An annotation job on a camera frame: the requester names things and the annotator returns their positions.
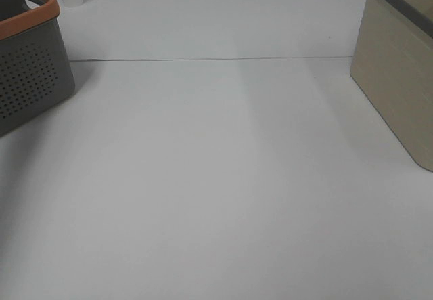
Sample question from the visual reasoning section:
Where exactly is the grey basket with orange rim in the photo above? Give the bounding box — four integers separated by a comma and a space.
1, 0, 75, 135

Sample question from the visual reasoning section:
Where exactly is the beige basket with grey rim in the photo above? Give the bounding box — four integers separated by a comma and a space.
350, 0, 432, 171

